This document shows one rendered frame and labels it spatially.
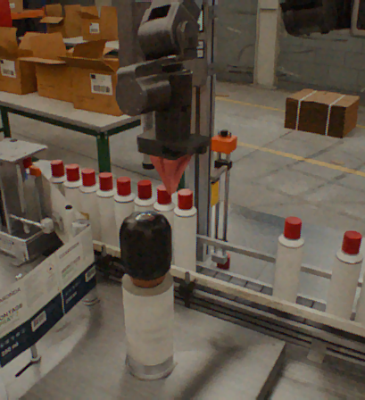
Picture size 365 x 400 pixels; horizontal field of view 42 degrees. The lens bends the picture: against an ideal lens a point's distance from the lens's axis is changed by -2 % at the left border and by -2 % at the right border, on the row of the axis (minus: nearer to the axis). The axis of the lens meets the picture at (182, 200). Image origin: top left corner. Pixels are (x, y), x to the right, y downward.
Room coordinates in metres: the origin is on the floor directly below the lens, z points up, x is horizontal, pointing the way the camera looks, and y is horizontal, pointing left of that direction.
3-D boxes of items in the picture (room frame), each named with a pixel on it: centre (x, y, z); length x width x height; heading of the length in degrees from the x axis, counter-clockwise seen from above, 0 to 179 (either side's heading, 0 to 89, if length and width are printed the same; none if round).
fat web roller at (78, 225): (0.82, 0.20, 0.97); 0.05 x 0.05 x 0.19
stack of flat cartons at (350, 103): (4.85, -1.47, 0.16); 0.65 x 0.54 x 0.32; 57
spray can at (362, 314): (0.72, -0.37, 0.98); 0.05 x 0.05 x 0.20
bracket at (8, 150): (1.04, 0.40, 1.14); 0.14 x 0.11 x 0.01; 61
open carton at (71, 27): (6.04, 1.43, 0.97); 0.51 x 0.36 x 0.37; 145
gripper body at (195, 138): (0.73, 0.01, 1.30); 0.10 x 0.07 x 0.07; 60
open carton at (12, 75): (3.25, 1.11, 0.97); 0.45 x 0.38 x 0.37; 145
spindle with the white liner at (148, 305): (0.64, 0.06, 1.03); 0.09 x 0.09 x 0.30
